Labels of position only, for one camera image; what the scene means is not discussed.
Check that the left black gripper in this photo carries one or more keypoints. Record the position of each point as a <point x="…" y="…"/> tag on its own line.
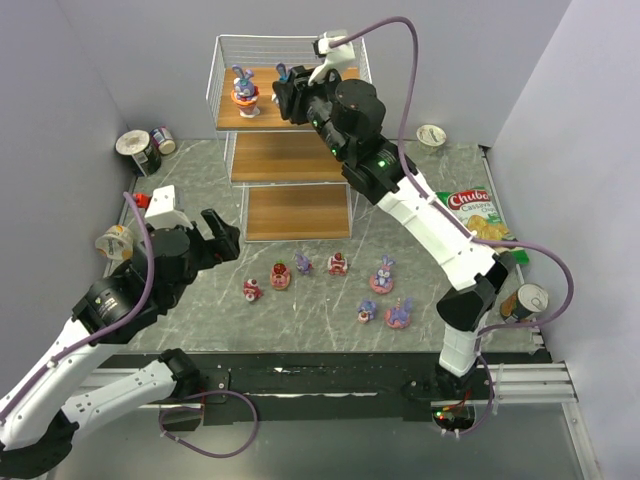
<point x="207" y="245"/>

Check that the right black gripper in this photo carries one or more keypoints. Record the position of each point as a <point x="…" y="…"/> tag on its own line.
<point x="291" y="95"/>

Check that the purple bunny red bow toy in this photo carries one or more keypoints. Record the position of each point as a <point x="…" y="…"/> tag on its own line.
<point x="303" y="264"/>

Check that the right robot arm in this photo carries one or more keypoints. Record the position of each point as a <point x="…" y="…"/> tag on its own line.
<point x="347" y="115"/>

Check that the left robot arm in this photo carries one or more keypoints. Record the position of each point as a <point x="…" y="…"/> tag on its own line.
<point x="44" y="416"/>

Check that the pink bear roll cake toy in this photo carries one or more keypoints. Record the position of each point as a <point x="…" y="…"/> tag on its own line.
<point x="251" y="290"/>

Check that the pink bear strawberry donut toy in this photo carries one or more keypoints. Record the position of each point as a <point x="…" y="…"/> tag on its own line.
<point x="280" y="276"/>

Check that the strawberry cake slice toy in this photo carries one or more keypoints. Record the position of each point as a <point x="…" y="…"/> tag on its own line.
<point x="337" y="264"/>

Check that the tipped paper cup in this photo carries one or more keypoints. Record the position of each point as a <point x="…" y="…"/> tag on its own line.
<point x="117" y="243"/>

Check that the dark paper cup white lid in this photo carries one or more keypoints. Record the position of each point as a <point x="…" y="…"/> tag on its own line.
<point x="138" y="149"/>

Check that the blue white small can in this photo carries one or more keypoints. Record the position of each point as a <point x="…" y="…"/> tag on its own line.
<point x="163" y="140"/>

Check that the white yogurt cup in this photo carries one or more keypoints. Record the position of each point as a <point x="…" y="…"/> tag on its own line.
<point x="431" y="137"/>

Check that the small purple bunny cupcake toy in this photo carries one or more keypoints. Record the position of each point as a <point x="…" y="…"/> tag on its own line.
<point x="366" y="311"/>

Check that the purple bunny on pink donut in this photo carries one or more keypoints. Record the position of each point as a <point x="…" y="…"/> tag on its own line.
<point x="381" y="282"/>

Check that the purple bunny candle donut toy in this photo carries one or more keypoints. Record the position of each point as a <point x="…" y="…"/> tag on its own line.
<point x="398" y="316"/>

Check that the green chips bag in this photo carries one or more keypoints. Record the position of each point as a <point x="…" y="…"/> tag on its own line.
<point x="477" y="211"/>

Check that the tin can orange label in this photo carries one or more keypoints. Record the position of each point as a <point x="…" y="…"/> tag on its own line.
<point x="526" y="302"/>

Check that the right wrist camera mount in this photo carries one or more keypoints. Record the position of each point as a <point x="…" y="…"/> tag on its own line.
<point x="338" y="58"/>

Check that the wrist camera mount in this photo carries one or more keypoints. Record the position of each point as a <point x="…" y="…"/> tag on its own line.
<point x="163" y="208"/>
<point x="338" y="58"/>

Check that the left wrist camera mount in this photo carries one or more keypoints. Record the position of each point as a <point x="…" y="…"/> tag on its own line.
<point x="163" y="208"/>

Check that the white wire wooden shelf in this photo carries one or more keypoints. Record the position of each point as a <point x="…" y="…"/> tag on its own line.
<point x="286" y="184"/>

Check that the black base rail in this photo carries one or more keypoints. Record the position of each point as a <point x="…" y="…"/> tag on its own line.
<point x="324" y="386"/>

